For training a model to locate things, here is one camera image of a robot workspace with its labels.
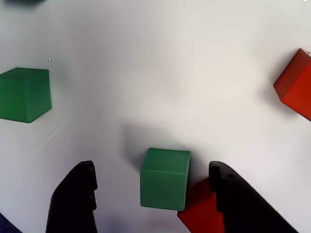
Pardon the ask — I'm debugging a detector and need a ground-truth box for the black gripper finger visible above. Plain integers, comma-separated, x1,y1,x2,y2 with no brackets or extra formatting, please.
45,160,99,233
208,161,300,233

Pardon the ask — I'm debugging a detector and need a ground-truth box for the red cube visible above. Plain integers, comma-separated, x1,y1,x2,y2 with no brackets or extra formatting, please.
273,48,311,122
176,178,225,233

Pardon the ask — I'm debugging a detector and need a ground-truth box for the white round plate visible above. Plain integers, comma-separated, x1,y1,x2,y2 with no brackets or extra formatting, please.
0,0,311,233

